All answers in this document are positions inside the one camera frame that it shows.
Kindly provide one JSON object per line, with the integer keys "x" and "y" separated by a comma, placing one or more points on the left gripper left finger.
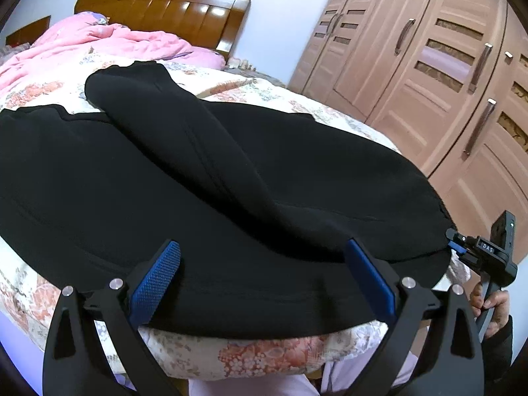
{"x": 75, "y": 362}

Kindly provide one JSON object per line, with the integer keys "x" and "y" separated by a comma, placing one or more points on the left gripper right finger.
{"x": 450, "y": 362}

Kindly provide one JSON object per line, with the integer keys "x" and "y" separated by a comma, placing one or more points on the black pants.
{"x": 261, "y": 204}

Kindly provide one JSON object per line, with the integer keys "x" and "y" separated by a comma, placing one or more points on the person right hand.
{"x": 499, "y": 302}

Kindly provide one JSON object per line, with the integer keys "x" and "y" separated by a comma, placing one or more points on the floral bed sheet mattress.
{"x": 28, "y": 299}

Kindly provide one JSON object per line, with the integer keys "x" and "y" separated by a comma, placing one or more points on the wooden wardrobe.
{"x": 446, "y": 82}

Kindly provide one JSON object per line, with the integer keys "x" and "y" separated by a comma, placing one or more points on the pink quilt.
{"x": 89, "y": 32}

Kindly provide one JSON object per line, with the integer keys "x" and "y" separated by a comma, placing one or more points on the small wooden headboard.
{"x": 29, "y": 33}

